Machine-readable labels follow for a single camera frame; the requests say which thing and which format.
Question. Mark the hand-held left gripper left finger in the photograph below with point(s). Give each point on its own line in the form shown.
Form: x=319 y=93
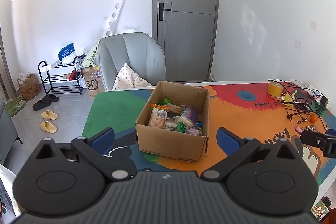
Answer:
x=103 y=138

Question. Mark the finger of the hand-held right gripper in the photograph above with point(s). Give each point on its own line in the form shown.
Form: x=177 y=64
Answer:
x=313 y=139

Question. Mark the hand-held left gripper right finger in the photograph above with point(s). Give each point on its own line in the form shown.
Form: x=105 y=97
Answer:
x=228 y=141

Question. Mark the blue striped snack packet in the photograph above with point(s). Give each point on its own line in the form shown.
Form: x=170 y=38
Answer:
x=199 y=124

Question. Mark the pale purple bun packet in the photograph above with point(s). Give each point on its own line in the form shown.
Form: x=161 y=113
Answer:
x=194 y=131

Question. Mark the long purple bread packet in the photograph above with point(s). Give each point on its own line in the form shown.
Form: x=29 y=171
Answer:
x=190 y=115

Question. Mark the rice cracker packet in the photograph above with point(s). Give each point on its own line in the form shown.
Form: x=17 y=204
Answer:
x=158 y=116

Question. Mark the white bread packet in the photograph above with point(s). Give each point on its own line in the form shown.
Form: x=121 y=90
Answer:
x=170 y=124

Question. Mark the bunch of keys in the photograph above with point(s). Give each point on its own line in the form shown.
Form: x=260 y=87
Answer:
x=311 y=129

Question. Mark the small orange fruit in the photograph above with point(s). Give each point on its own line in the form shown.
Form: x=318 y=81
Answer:
x=313 y=118

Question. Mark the colourful cartoon table mat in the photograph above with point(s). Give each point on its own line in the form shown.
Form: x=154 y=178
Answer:
x=236 y=119

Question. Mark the black power adapter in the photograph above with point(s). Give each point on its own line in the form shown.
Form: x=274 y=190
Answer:
x=324 y=101

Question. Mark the yellow crumpled wrapper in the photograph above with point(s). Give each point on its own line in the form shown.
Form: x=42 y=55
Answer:
x=288 y=99

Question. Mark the brown paper bag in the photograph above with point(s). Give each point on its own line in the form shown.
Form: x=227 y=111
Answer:
x=92 y=85

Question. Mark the yellow slipper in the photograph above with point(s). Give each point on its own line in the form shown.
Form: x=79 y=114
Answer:
x=48 y=127
x=50 y=115

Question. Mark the yellow tape roll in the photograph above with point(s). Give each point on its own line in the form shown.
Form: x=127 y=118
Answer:
x=275 y=89

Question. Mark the white dotted cushion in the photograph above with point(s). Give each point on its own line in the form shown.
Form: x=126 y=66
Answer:
x=128 y=79

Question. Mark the black slipper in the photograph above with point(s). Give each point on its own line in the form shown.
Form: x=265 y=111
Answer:
x=40 y=105
x=51 y=98

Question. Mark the phone on black holder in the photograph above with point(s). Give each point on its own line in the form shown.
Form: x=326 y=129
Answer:
x=320 y=209

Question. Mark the cartoon patterned fabric bag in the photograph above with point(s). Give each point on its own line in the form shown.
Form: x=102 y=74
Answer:
x=90 y=56

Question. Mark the black shoe rack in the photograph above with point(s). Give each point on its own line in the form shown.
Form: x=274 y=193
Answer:
x=56 y=65

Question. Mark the small brown cardboard box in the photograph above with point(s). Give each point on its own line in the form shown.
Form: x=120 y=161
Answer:
x=29 y=87

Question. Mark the green floor mat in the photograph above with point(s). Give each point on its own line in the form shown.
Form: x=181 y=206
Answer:
x=16 y=106

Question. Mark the grey upholstered chair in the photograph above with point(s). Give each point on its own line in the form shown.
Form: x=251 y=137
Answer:
x=136 y=50

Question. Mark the blue plastic bag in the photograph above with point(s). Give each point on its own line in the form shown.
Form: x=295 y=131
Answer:
x=65 y=52

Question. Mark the grey upholstered seat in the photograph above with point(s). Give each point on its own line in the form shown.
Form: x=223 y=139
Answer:
x=6 y=129

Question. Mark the white plastic bag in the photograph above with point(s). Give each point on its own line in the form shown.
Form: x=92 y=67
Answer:
x=6 y=192

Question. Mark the grey door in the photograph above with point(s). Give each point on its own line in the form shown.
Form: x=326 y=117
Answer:
x=189 y=29

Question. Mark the white foam board with holes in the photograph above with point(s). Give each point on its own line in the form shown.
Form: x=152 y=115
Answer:
x=115 y=11

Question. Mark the white wall plate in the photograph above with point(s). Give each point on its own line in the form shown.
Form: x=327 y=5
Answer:
x=297 y=44
x=313 y=25

